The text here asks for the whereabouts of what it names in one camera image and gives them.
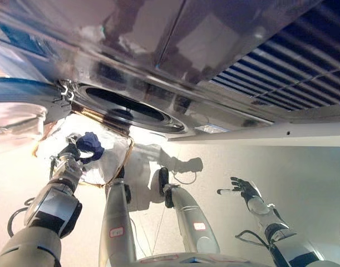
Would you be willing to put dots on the white clothes pile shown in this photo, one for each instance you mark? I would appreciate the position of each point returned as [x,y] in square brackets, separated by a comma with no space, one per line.
[111,155]

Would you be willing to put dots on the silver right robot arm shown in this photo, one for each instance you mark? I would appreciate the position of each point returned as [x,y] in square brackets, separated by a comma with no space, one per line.
[281,231]

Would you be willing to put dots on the silver left robot leg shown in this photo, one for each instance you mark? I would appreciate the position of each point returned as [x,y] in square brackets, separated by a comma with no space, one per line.
[117,222]

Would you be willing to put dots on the brown wicker laundry basket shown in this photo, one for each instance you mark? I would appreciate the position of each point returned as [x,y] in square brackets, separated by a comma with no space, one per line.
[128,155]

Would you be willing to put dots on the silver robot leg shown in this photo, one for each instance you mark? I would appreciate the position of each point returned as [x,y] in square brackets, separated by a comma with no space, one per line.
[117,222]
[192,217]

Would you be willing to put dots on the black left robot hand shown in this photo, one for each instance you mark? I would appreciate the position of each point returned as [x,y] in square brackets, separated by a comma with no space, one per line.
[71,151]

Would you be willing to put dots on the navy blue garment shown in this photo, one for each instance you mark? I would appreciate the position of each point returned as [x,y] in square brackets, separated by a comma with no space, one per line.
[89,143]

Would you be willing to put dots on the round glass washing machine door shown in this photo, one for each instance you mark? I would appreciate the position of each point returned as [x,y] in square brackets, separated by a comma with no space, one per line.
[16,111]

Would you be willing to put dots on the white appliance cabinet surround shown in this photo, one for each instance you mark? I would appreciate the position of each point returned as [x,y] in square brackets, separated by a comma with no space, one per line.
[270,133]

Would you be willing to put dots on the grey robot torso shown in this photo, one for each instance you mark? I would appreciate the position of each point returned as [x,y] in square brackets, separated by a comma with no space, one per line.
[192,260]

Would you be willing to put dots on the blue white energy label sticker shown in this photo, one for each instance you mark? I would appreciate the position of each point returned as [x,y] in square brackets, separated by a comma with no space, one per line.
[211,128]

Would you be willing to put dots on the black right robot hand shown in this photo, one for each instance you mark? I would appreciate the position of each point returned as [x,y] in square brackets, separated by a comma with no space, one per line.
[249,190]

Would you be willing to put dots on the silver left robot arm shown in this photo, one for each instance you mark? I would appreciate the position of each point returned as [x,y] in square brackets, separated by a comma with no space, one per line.
[53,205]

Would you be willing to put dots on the silver right robot leg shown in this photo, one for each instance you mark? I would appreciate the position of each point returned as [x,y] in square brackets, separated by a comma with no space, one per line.
[192,217]

